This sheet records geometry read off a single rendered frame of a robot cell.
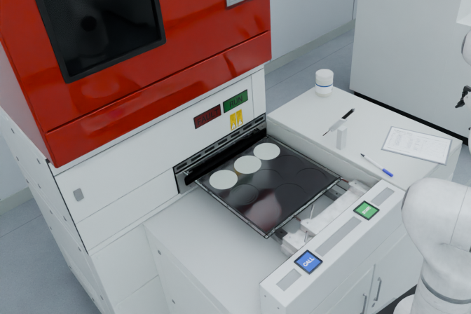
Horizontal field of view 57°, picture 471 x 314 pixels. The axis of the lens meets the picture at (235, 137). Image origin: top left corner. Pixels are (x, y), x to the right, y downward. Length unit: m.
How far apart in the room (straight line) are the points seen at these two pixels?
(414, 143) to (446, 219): 0.76
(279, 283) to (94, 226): 0.62
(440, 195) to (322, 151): 0.75
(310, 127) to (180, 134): 0.50
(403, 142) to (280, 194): 0.47
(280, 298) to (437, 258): 0.40
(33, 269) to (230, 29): 1.86
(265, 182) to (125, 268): 0.59
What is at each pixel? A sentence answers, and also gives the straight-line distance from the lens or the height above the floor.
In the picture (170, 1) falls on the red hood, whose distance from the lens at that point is 1.23.
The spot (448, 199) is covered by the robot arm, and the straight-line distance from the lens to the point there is 0.91.
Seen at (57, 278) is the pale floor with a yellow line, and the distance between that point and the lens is 2.65.
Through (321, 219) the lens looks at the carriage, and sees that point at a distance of 1.44.
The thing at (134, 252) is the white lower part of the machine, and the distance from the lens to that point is 1.65.
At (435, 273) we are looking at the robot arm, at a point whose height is 1.17.
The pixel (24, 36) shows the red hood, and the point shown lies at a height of 1.58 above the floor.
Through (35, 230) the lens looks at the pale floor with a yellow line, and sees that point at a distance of 2.96.
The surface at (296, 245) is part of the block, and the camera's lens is 1.33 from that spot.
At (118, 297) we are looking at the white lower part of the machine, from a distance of 1.76.
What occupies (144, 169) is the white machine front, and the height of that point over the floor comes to 1.03.
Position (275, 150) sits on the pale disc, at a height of 0.90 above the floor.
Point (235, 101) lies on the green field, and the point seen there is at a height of 1.10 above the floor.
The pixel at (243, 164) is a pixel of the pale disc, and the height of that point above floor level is 0.90.
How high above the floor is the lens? 1.95
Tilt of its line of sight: 37 degrees down
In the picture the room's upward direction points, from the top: 6 degrees counter-clockwise
